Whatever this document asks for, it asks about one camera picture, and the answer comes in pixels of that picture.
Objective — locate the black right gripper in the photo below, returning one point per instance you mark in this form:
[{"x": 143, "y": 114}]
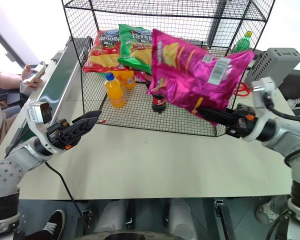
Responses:
[{"x": 243, "y": 120}]

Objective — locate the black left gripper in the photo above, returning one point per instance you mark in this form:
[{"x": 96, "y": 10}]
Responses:
[{"x": 62, "y": 135}]

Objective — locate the magenta chips bag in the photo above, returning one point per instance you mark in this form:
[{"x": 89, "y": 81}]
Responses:
[{"x": 190, "y": 72}]

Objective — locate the white smartphone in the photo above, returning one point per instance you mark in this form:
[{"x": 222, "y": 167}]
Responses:
[{"x": 38, "y": 71}]

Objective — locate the person's forearm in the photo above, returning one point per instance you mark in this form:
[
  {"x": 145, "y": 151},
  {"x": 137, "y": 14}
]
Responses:
[{"x": 5, "y": 78}]

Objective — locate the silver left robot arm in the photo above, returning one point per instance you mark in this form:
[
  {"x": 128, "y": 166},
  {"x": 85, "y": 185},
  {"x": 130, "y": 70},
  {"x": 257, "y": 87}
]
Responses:
[{"x": 7, "y": 172}]

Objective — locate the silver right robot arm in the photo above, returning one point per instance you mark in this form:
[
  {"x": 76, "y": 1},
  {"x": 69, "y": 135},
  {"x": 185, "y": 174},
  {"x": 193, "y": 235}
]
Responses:
[{"x": 287, "y": 135}]

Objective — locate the person's hand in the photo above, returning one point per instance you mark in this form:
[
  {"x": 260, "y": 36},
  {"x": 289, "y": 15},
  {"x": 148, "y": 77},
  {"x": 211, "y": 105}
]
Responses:
[{"x": 28, "y": 80}]

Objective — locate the red scissors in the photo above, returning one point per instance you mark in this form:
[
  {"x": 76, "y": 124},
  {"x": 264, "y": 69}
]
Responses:
[{"x": 243, "y": 91}]

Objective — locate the orange soda bottle blue cap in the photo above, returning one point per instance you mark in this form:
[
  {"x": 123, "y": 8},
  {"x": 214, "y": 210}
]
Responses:
[{"x": 113, "y": 91}]

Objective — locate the cola bottle red label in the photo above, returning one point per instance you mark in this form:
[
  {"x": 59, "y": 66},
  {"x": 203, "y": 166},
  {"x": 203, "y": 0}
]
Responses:
[{"x": 159, "y": 102}]

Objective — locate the red chips bag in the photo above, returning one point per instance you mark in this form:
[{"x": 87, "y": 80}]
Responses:
[{"x": 103, "y": 53}]

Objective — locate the grey ribbed box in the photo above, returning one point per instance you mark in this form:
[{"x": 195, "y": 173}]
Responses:
[{"x": 272, "y": 65}]

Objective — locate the green soda bottle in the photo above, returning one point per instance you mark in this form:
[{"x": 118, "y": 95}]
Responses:
[{"x": 242, "y": 42}]

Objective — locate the black mat with white print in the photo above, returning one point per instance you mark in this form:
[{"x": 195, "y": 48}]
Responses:
[{"x": 296, "y": 95}]

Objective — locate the green chips bag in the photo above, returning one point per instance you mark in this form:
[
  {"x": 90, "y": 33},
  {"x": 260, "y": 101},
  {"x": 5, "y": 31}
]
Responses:
[{"x": 136, "y": 50}]

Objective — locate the black sneaker white laces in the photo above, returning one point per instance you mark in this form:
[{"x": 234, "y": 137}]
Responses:
[{"x": 51, "y": 225}]

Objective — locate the dark rounded robot housing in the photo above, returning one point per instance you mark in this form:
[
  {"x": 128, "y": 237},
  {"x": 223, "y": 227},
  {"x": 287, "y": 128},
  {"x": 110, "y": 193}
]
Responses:
[{"x": 132, "y": 236}]

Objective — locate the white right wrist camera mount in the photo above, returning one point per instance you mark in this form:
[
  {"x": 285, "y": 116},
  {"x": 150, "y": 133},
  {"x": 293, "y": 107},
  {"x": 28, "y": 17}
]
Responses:
[{"x": 261, "y": 97}]

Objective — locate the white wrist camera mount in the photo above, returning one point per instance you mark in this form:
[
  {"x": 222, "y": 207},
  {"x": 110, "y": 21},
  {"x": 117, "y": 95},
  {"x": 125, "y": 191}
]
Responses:
[
  {"x": 35, "y": 130},
  {"x": 261, "y": 97}
]

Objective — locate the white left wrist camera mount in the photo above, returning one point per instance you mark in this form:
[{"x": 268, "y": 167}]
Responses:
[{"x": 35, "y": 130}]

